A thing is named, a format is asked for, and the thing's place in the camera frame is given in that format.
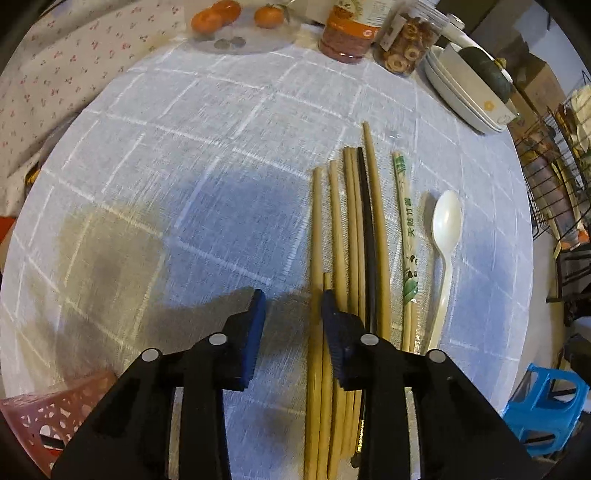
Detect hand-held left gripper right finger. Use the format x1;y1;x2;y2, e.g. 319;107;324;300
321;290;536;480

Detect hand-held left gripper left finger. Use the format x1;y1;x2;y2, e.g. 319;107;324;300
51;288;267;480

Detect pile of bamboo chopsticks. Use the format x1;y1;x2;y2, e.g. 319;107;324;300
304;147;370;480

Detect black chopstick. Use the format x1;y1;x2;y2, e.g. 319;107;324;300
351;147;380;468

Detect paper-wrapped disposable chopsticks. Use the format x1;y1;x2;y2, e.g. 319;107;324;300
392;151;422;355

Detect long bamboo chopstick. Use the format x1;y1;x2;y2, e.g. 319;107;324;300
361;121;392;347

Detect white plastic spoon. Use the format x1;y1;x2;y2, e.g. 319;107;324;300
425;190;464;355

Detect pink perforated plastic basket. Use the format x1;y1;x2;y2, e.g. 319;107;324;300
0;369;118;478

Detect blue plastic stool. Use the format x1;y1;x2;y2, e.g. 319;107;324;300
501;363;591;459

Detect white shallow plate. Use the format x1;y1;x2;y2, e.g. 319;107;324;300
422;51;506;136

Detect stack of white dishes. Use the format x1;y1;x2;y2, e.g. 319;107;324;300
425;46;509;131

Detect white deep dish flower print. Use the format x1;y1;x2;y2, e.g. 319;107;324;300
438;43;519;125

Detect red box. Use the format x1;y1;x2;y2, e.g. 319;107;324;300
0;217;17;252

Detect jar of red berries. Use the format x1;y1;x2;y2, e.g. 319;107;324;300
318;0;393;64

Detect clear glass plate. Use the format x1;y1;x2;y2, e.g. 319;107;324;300
187;0;303;56

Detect jar of dried fruit rings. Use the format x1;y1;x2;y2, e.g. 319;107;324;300
373;0;455;77

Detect dark green squash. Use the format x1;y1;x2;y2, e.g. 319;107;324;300
462;46;513;100

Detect orange tangerine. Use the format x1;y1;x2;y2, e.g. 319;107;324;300
212;0;242;24
254;4;284;29
191;9;223;34

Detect cardboard box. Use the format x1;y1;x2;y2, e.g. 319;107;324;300
508;51;566;124

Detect floral printed cloth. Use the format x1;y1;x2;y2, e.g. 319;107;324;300
0;0;199;217

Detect black metal frame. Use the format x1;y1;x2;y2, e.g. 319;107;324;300
547;249;591;324

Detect black wire rack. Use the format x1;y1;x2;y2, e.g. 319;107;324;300
512;83;591;241

